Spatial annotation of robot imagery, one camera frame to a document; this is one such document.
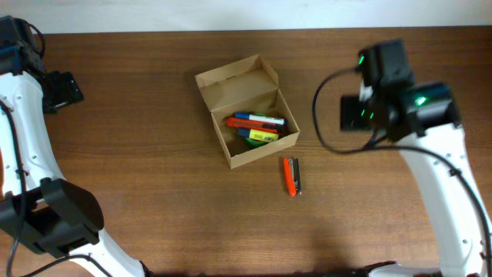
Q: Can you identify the blue white marker pen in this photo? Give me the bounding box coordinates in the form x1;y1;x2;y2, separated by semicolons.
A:
234;112;288;125

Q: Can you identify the orange stapler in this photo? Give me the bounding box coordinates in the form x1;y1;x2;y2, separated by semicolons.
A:
283;157;302;197

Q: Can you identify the brown cardboard box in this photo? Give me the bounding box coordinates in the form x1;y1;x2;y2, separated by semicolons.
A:
195;55;300;169

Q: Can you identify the yellow highlighter marker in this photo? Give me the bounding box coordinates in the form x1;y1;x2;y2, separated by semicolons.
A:
238;128;279;143

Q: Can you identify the orange utility knife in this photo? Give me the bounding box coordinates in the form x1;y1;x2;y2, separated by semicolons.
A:
226;117;283;134

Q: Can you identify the green tape roll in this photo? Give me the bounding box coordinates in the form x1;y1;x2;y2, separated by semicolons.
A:
244;138;268;149

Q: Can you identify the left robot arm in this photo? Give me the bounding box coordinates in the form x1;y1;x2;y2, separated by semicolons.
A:
1;15;151;276

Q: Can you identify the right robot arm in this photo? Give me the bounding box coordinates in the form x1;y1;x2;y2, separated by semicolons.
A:
341;40;491;276

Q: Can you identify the right black cable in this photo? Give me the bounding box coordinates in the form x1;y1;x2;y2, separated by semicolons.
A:
311;67;492;277

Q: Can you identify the black cable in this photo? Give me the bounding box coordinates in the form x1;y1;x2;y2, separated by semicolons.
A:
0;22;112;277
311;67;492;277

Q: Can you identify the left black cable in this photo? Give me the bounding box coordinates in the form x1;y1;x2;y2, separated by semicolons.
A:
0;22;112;277

